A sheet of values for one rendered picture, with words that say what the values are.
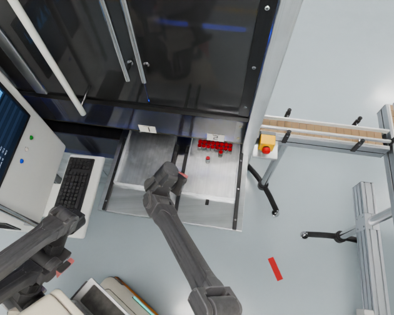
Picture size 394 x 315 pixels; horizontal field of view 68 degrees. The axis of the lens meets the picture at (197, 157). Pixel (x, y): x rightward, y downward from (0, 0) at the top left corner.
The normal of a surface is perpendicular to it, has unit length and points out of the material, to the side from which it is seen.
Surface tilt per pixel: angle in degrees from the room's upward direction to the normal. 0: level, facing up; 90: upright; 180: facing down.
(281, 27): 90
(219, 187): 0
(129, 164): 0
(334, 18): 0
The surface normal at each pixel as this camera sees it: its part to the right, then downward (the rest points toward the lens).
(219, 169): -0.01, -0.45
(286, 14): -0.15, 0.88
